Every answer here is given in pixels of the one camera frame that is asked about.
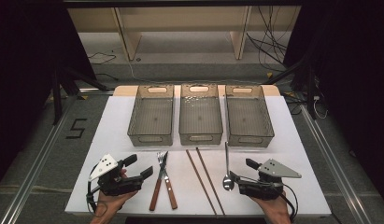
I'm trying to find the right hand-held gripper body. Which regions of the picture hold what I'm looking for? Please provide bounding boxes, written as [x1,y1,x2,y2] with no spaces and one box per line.
[237,158,303,201]

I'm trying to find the light wooden shelf unit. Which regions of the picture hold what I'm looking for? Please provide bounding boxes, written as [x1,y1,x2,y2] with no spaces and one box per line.
[67,6,302,62]

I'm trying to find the black tripod stand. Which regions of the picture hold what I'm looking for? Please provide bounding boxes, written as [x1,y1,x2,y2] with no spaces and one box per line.
[262,57,319,121]
[50,65,110,126]

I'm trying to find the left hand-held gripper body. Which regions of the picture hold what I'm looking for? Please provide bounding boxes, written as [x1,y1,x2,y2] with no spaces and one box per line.
[88,153,144,197]

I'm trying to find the bundle of black cables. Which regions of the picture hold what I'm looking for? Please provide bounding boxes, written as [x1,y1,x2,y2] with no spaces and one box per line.
[245,6,290,73]

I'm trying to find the person's right hand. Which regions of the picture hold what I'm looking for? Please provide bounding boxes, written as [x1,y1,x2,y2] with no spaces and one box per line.
[251,190,292,219]

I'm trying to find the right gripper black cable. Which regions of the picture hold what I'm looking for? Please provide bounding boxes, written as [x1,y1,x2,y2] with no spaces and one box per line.
[282,182,300,224]

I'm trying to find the white plug with cable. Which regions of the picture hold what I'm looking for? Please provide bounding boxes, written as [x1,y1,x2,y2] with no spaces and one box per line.
[312,94,329,120]

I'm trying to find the black curtain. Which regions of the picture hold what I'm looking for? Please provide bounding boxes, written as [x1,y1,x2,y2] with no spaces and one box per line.
[0,0,98,191]
[282,0,384,209]

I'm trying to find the person's left hand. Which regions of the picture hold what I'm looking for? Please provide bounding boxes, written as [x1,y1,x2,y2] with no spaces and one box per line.
[93,168,139,217]

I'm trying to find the transparent grey plastic bin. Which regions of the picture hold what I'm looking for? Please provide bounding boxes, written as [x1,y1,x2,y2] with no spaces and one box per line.
[224,84,276,148]
[178,83,224,147]
[127,84,175,147]

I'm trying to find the aluminium floor rail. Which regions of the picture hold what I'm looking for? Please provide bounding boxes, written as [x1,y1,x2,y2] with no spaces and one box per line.
[299,104,374,224]
[0,92,79,224]

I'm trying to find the silver metal spoon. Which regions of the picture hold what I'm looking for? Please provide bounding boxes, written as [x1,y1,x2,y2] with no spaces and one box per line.
[222,141,235,192]

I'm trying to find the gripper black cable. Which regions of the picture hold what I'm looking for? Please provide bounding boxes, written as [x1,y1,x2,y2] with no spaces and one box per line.
[85,163,102,217]
[282,182,300,224]

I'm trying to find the black floor cable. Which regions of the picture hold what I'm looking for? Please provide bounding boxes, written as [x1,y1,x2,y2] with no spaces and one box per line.
[87,50,118,66]

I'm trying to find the brown wooden chopstick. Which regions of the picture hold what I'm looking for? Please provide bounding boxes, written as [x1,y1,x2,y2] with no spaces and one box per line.
[195,147,226,216]
[185,149,218,216]

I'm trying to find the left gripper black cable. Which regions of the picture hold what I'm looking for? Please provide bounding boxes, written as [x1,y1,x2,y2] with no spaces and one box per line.
[85,163,102,217]

